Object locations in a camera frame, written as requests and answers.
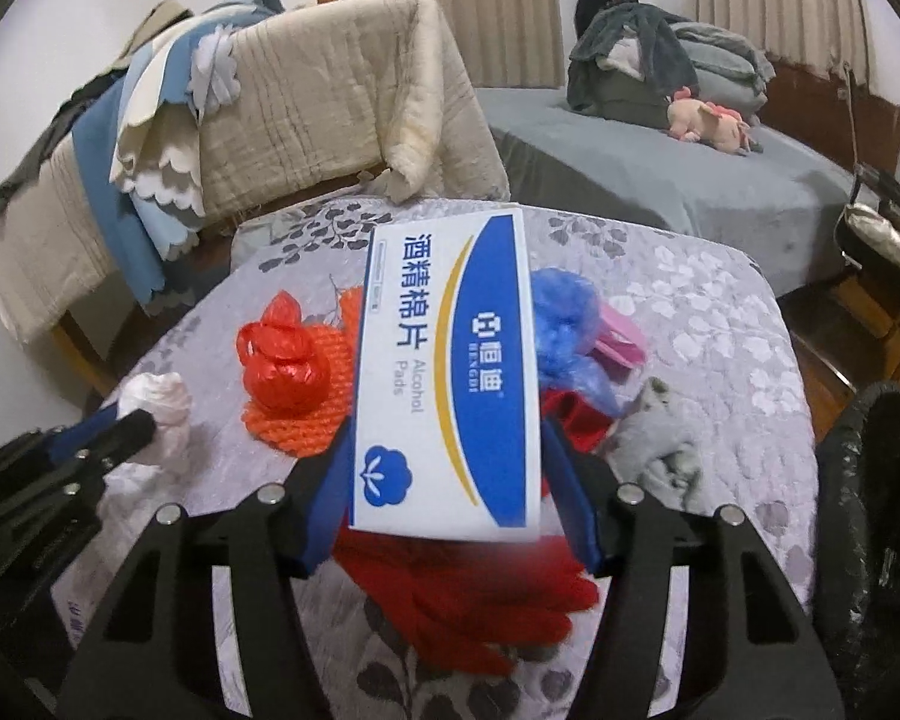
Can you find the grey sock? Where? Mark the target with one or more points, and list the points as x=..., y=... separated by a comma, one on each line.
x=653, y=446

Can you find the orange foam net sleeve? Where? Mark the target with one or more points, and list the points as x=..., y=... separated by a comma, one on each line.
x=309, y=435

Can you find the pile of folded grey blankets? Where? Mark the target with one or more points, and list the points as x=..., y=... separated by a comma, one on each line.
x=732, y=73

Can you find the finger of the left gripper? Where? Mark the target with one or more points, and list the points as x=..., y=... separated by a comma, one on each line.
x=119, y=442
x=82, y=430

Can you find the bed with grey sheet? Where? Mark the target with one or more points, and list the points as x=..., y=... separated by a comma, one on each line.
x=780, y=206

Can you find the black cantilever chair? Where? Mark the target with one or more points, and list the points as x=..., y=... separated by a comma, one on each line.
x=876, y=188

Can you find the beige quilt on rack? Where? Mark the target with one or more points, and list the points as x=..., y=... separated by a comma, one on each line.
x=327, y=92

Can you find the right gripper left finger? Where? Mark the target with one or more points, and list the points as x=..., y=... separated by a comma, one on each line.
x=150, y=650

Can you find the red knotted plastic bag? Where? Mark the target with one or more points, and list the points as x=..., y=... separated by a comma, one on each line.
x=284, y=370

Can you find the dark wooden headboard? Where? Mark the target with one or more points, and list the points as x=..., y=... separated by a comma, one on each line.
x=843, y=121

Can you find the dark teal fleece jacket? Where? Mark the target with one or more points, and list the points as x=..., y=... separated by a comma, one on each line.
x=636, y=40

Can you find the pink face mask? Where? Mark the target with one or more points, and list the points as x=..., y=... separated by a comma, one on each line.
x=618, y=340

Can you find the white blue alcohol pads box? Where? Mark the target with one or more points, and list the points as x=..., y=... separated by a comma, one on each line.
x=446, y=414

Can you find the white plastic bag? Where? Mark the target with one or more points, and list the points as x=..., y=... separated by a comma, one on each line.
x=166, y=398

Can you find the blue plastic bag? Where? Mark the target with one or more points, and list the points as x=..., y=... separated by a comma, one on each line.
x=566, y=311

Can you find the black lined trash bin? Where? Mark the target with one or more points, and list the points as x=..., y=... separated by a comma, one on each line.
x=856, y=598

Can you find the blue white scalloped blanket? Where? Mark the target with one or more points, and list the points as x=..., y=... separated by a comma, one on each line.
x=138, y=148

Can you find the pink plush pig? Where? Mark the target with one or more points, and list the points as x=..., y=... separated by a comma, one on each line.
x=691, y=120

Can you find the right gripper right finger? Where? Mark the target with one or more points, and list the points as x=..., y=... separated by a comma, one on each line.
x=750, y=650

